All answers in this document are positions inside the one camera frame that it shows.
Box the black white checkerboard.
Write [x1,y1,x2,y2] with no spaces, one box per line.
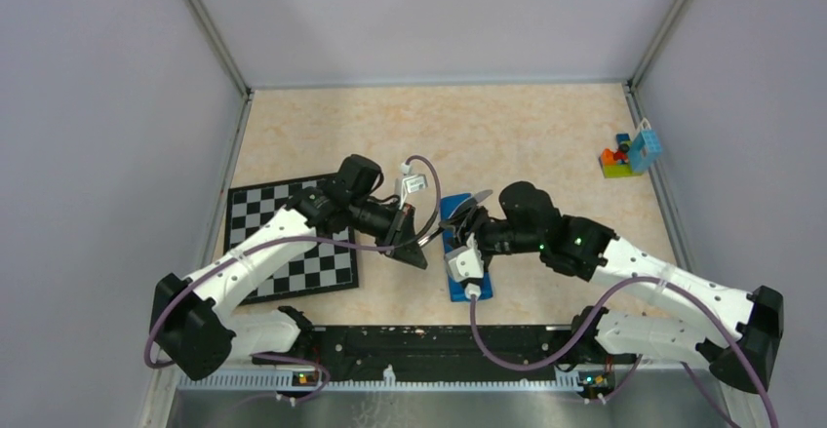
[223,174,361,305]

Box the purple cable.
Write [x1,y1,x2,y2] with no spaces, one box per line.
[142,154,443,404]
[468,276,780,428]

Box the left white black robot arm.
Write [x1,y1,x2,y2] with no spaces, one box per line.
[143,154,441,380]

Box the blue satin napkin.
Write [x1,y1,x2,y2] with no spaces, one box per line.
[440,189,493,302]

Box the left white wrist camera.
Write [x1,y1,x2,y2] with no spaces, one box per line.
[395,163,428,209]

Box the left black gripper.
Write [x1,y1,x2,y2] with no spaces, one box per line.
[348,195,427,268]

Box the aluminium front rail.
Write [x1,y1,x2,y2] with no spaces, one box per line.
[138,325,770,428]

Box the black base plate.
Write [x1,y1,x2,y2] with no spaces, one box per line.
[252,325,638,384]

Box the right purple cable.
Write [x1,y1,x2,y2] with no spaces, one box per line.
[468,276,780,428]

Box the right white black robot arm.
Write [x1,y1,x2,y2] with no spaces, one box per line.
[440,181,784,394]

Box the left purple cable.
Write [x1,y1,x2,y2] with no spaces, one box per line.
[142,154,443,404]

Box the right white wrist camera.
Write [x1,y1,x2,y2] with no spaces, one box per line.
[444,234,485,302]

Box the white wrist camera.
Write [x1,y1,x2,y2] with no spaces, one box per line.
[395,163,428,209]
[444,234,485,302]

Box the colourful toy block set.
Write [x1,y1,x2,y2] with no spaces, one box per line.
[598,118,663,178]

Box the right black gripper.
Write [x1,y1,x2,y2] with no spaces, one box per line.
[439,206,543,260]

